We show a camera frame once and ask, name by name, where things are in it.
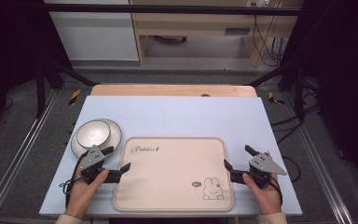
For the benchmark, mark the yellow black floor tape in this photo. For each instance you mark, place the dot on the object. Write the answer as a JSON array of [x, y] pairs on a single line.
[[273, 98], [74, 97]]

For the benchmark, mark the pale blue table board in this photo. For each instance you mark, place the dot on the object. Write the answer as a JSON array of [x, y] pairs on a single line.
[[180, 118]]

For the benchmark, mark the white cabinet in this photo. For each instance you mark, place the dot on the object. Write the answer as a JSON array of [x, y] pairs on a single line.
[[96, 37]]

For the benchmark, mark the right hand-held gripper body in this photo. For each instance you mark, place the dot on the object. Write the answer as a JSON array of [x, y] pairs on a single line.
[[262, 165]]

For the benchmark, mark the white bowl with dark rim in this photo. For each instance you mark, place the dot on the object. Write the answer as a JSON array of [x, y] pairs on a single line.
[[93, 133]]

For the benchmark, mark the person's right hand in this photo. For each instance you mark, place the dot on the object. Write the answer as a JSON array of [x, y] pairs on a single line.
[[267, 199]]

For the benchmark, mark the person's left hand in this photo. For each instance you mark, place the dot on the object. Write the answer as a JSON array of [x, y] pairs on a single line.
[[82, 196]]

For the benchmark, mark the wooden desk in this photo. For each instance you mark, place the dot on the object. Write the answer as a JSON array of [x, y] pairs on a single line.
[[199, 21]]

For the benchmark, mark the white power strip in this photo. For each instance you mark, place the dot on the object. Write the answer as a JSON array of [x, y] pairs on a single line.
[[258, 3]]

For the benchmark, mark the black horizontal frame bar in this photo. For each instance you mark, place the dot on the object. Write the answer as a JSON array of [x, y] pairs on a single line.
[[167, 9]]

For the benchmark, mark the beige tray with rabbit print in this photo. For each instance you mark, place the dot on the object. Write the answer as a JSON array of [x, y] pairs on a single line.
[[174, 174]]

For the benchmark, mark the black metal stand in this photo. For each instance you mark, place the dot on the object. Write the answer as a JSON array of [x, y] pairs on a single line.
[[298, 90], [40, 90]]

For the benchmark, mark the metal floor rail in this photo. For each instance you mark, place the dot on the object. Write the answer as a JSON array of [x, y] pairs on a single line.
[[320, 161], [15, 161]]

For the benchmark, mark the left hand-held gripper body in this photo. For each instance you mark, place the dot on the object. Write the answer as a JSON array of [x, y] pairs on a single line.
[[95, 157]]

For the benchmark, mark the black curtain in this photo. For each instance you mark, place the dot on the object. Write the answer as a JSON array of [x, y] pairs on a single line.
[[9, 46], [345, 77]]

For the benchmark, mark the wooden table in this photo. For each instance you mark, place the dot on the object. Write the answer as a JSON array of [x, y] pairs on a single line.
[[155, 90]]

